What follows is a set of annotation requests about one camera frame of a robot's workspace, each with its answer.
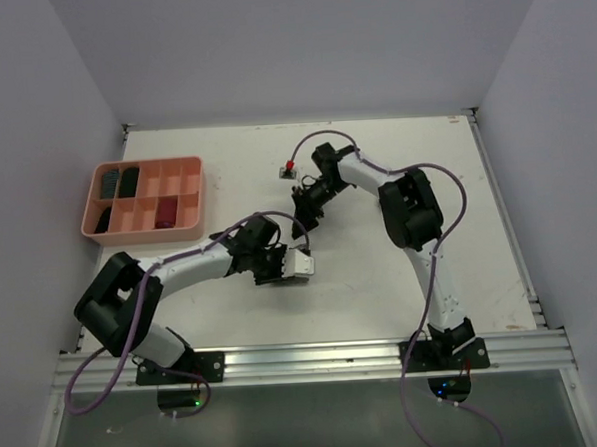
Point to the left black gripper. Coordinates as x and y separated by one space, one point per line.
279 253

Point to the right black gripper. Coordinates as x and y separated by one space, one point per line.
307 207

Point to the pink divided organizer tray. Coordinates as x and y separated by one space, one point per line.
132 219

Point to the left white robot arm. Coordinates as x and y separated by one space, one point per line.
119 305

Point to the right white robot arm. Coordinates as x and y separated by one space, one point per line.
413 221

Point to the dark red rolled underwear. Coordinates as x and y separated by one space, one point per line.
166 214

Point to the grey striped rolled underwear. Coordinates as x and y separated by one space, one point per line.
108 183

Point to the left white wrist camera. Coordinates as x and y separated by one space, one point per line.
298 266

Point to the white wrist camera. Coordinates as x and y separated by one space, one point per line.
298 266
289 171

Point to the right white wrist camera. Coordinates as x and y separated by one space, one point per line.
289 171

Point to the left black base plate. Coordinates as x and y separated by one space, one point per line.
209 365

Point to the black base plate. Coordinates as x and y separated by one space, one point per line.
448 351
209 365

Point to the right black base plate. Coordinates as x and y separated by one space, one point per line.
448 351

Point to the aluminium mounting rail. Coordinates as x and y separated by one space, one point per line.
516 351

